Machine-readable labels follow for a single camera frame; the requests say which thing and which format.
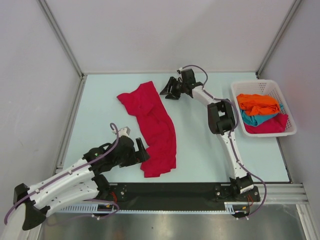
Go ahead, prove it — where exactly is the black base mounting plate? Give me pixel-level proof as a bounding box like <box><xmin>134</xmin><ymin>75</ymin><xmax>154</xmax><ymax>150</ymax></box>
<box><xmin>106</xmin><ymin>182</ymin><xmax>261</xmax><ymax>212</ymax></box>

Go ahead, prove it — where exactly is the white slotted cable duct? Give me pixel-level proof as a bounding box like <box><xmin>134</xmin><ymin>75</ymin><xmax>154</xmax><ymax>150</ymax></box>
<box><xmin>56</xmin><ymin>202</ymin><xmax>249</xmax><ymax>215</ymax></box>

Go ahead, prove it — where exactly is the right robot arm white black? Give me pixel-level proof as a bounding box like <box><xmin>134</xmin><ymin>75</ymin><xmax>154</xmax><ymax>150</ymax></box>
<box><xmin>160</xmin><ymin>65</ymin><xmax>254</xmax><ymax>201</ymax></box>

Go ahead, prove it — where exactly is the orange t shirt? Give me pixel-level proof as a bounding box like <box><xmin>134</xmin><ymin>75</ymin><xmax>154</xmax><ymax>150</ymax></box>
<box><xmin>236</xmin><ymin>93</ymin><xmax>281</xmax><ymax>116</ymax></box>

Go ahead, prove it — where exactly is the left aluminium corner post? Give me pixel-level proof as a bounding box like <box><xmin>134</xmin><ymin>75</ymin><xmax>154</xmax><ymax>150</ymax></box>
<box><xmin>37</xmin><ymin>0</ymin><xmax>85</xmax><ymax>77</ymax></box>

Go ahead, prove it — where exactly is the teal t shirt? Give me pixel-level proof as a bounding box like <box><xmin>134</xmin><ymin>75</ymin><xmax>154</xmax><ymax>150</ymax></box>
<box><xmin>239</xmin><ymin>105</ymin><xmax>289</xmax><ymax>128</ymax></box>

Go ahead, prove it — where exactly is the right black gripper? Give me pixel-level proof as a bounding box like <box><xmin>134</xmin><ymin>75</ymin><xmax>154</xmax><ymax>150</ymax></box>
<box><xmin>160</xmin><ymin>77</ymin><xmax>187</xmax><ymax>101</ymax></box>

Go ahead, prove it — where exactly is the aluminium frame rail front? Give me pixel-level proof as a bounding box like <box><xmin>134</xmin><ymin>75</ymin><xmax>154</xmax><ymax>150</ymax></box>
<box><xmin>257</xmin><ymin>182</ymin><xmax>311</xmax><ymax>206</ymax></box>

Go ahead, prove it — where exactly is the right aluminium corner post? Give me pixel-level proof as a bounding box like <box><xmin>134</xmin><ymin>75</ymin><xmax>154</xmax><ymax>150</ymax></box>
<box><xmin>255</xmin><ymin>0</ymin><xmax>304</xmax><ymax>79</ymax></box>

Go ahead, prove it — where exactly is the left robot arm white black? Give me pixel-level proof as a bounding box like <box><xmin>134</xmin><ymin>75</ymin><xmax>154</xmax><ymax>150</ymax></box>
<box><xmin>13</xmin><ymin>135</ymin><xmax>150</xmax><ymax>231</ymax></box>

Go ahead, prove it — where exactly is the white perforated plastic basket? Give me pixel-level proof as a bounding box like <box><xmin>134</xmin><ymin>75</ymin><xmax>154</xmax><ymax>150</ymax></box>
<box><xmin>231</xmin><ymin>79</ymin><xmax>297</xmax><ymax>138</ymax></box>

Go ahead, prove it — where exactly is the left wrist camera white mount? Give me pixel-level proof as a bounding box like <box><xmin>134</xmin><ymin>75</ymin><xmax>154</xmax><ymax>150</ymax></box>
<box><xmin>112</xmin><ymin>126</ymin><xmax>131</xmax><ymax>138</ymax></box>

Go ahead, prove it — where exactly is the aluminium corner post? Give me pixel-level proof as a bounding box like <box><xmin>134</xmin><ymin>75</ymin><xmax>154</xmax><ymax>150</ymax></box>
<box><xmin>255</xmin><ymin>0</ymin><xmax>304</xmax><ymax>79</ymax></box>
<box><xmin>37</xmin><ymin>0</ymin><xmax>85</xmax><ymax>77</ymax></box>

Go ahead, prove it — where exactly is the crimson red t shirt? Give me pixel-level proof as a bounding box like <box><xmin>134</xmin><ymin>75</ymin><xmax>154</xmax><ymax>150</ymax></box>
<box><xmin>117</xmin><ymin>81</ymin><xmax>177</xmax><ymax>178</ymax></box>

